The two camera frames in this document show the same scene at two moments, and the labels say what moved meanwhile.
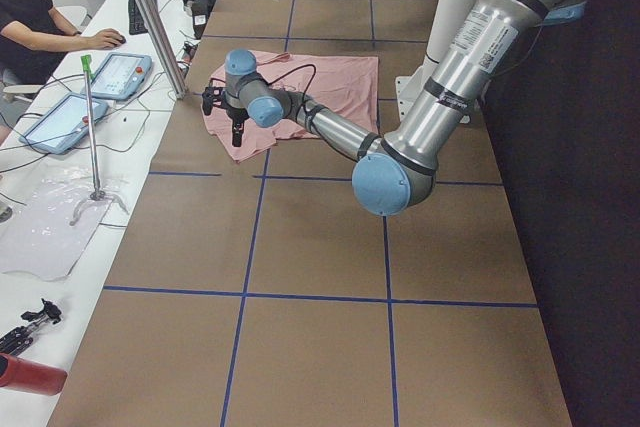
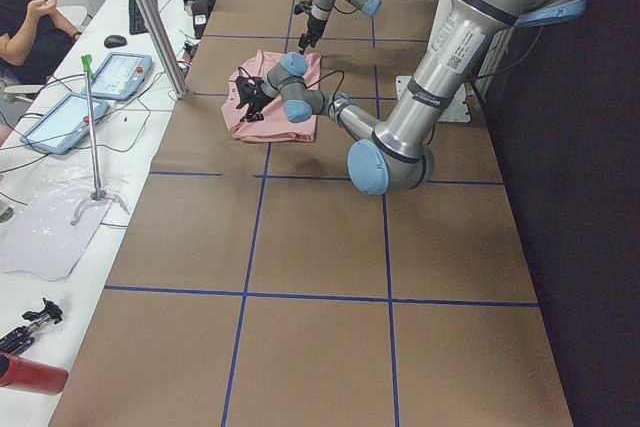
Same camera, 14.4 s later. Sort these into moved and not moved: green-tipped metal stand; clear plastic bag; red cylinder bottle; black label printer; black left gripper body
Moved: black left gripper body
Not moved: clear plastic bag; red cylinder bottle; black label printer; green-tipped metal stand
